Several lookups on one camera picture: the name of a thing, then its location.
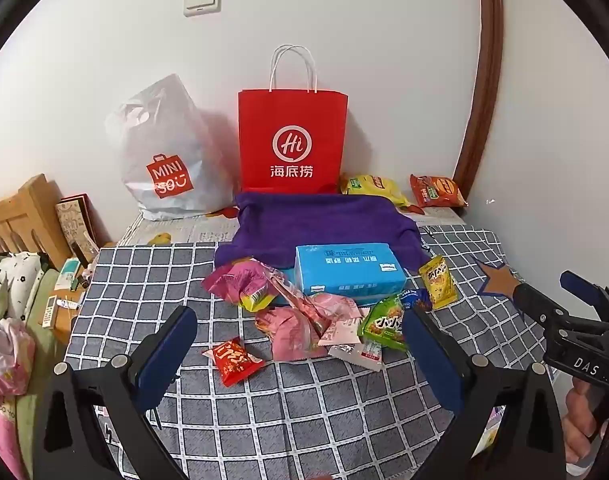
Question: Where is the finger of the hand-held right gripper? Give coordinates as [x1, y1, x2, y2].
[515, 282, 571, 333]
[559, 270, 609, 318]

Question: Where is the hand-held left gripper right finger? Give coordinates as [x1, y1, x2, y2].
[402, 305, 568, 480]

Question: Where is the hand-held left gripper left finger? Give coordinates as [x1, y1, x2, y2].
[34, 305, 200, 480]

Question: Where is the small green snack packet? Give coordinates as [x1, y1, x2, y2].
[359, 294, 410, 352]

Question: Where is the small red snack packet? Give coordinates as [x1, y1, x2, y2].
[202, 337, 265, 387]

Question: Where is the small yellow snack packet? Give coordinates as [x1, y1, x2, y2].
[419, 255, 459, 310]

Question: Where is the magenta snack packet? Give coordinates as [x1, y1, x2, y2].
[201, 258, 278, 312]

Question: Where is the person's right hand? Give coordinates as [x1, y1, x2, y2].
[565, 377, 609, 480]

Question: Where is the small blue snack packet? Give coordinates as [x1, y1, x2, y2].
[397, 288, 433, 313]

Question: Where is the small white snack packet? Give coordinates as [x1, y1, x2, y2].
[329, 340, 384, 372]

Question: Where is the wooden nightstand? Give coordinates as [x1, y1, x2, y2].
[52, 280, 90, 346]

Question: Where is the crumpled pink snack packet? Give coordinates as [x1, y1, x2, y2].
[255, 306, 330, 362]

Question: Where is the newspaper print sheet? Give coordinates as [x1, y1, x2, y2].
[117, 205, 468, 248]

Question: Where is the blue tissue pack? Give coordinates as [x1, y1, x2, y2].
[274, 243, 408, 307]

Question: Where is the white remote control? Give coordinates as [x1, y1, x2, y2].
[42, 296, 61, 329]

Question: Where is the grey checked blanket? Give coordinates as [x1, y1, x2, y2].
[64, 230, 555, 480]

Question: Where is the green cloth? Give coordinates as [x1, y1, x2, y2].
[14, 267, 80, 480]

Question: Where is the orange snack bag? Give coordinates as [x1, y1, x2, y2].
[410, 174, 468, 209]

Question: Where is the brown framed book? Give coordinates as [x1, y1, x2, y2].
[54, 194, 101, 266]

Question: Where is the purple towel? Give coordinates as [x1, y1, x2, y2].
[214, 191, 438, 273]

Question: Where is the white floral pillow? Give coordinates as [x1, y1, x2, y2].
[0, 251, 42, 321]

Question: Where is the pink plastic bag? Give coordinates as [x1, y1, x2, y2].
[0, 317, 35, 480]

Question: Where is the large yellow snack bag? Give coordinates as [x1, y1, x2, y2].
[341, 174, 413, 208]

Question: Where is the wooden headboard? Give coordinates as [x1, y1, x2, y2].
[0, 174, 72, 271]

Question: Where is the white plastic shopping bag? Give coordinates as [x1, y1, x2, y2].
[104, 74, 240, 222]

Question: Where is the red paper bag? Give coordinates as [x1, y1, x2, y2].
[237, 45, 349, 196]

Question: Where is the brown wooden door frame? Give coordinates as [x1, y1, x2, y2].
[453, 0, 503, 191]

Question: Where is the white wall switch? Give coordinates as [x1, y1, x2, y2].
[183, 0, 222, 17]

